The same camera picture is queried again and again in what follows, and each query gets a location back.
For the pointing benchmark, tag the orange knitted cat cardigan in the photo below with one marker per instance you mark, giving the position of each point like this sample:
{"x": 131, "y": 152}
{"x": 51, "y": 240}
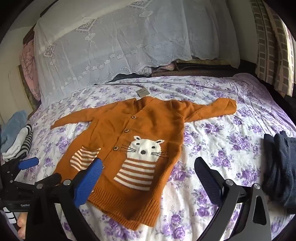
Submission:
{"x": 138, "y": 129}

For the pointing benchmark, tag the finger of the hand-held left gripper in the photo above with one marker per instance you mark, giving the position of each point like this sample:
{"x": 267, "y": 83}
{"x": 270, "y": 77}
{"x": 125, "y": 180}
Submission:
{"x": 52, "y": 179}
{"x": 27, "y": 163}

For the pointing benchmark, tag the white lace cover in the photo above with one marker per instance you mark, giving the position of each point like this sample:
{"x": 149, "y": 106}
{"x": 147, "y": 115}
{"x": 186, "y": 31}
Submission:
{"x": 115, "y": 41}

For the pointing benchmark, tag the purple floral bed sheet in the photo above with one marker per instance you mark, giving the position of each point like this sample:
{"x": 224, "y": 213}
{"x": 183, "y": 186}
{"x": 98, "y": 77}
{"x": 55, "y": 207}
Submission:
{"x": 219, "y": 139}

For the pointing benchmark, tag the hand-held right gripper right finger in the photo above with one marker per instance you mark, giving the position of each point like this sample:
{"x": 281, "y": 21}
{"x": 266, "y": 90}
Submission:
{"x": 208, "y": 183}

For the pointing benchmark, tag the beige checked curtain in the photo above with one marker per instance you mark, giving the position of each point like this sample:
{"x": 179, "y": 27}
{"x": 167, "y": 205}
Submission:
{"x": 272, "y": 46}

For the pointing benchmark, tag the pink floral pillow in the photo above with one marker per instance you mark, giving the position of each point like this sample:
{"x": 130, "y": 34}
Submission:
{"x": 29, "y": 67}

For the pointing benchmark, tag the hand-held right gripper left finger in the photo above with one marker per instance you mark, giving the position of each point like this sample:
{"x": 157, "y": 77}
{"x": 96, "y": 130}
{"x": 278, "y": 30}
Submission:
{"x": 89, "y": 183}

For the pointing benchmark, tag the person's left hand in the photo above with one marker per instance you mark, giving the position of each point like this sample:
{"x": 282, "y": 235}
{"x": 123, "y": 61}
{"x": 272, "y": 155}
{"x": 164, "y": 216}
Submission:
{"x": 21, "y": 226}

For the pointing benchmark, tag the grey paper hang tag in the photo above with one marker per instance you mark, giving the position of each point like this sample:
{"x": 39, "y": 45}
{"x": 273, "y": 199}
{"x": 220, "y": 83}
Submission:
{"x": 143, "y": 92}

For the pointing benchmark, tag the dark navy clothes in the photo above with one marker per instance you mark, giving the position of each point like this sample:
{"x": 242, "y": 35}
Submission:
{"x": 279, "y": 166}

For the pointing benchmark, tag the light blue cloth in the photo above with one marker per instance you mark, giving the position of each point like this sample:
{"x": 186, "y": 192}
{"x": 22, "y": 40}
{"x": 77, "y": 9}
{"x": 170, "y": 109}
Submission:
{"x": 11, "y": 129}

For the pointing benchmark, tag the black white striped cloth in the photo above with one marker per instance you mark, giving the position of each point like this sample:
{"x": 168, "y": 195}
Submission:
{"x": 26, "y": 139}

